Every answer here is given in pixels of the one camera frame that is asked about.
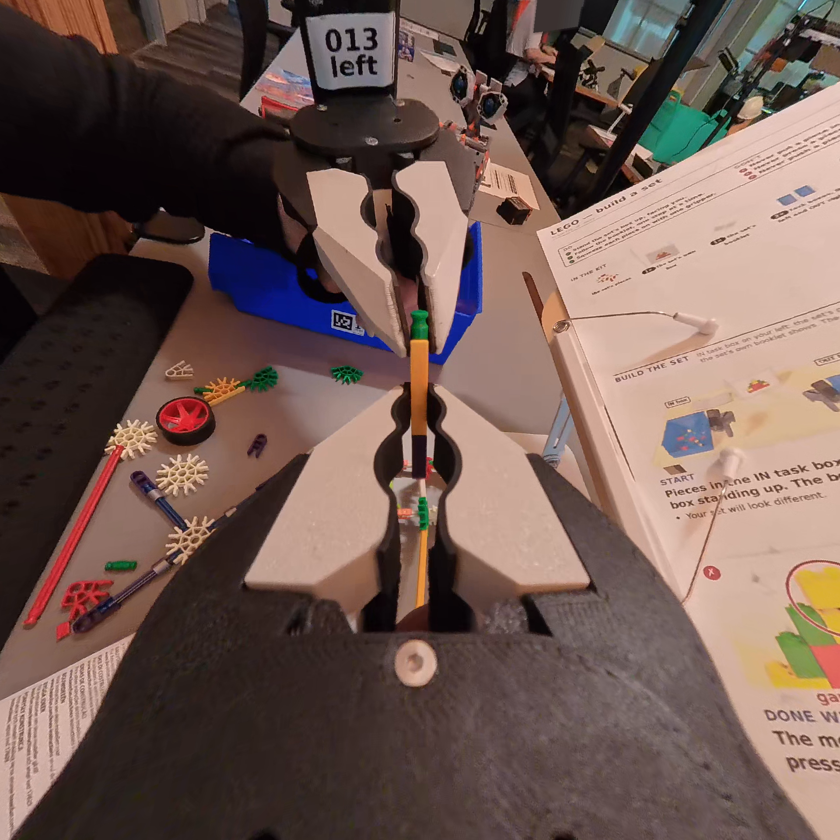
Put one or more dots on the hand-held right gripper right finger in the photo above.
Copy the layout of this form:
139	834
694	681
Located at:
505	525

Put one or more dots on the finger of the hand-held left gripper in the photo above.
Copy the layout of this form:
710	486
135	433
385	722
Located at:
348	243
443	229

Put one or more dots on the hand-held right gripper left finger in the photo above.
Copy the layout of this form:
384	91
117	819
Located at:
328	512

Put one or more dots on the colourful construction toy model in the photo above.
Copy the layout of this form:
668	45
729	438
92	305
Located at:
423	515

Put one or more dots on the person's left forearm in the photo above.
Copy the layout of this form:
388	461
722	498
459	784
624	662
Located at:
131	131

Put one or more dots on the person's left hand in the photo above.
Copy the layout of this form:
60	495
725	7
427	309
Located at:
308	246

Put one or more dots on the small black cube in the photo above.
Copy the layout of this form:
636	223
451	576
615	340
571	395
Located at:
514	210

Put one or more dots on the white paper sheet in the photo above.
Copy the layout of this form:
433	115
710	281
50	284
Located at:
508	180

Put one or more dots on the colourful toy box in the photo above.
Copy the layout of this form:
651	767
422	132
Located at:
282	92

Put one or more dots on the blue plastic bin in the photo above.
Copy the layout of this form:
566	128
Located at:
262	282

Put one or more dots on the purple toy connector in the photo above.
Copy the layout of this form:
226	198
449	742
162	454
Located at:
257	445

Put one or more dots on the small white robot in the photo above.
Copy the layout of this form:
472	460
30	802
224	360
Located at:
489	105

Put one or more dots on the green toy connector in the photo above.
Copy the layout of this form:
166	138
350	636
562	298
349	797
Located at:
264	379
346	374

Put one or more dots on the white document stand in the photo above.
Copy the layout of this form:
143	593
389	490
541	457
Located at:
587	420

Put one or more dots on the white snowflake toy connector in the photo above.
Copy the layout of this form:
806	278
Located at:
190	538
133	438
182	474

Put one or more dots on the yellow toy connector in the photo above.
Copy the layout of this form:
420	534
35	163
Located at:
223	390

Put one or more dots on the red toy wheel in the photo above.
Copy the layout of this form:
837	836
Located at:
186	420

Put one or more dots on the purple connector right edge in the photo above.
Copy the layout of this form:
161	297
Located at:
154	495

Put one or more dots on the white fan toy connector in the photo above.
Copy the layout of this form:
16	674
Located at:
178	372

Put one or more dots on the short green toy rod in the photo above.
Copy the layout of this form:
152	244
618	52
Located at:
121	565

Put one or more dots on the blue toy rod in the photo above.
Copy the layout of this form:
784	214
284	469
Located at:
124	590

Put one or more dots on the large printed instruction sheet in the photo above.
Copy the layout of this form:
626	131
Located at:
722	407

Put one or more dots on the long red toy rod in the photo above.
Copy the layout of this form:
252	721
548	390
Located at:
72	535

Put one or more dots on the red toy connector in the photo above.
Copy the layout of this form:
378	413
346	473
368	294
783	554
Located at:
82	594

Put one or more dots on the green bag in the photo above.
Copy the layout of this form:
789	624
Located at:
682	128

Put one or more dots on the black pole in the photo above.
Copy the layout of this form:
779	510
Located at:
663	79

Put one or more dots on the black perforated panel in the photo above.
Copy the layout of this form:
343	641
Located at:
79	394

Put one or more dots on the white helmet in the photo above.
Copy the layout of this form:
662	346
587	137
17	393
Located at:
753	107

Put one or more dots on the toy instruction booklet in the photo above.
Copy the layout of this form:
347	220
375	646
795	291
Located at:
46	722

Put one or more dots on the white slotted metal bracket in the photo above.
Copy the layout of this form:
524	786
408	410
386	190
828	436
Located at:
558	430

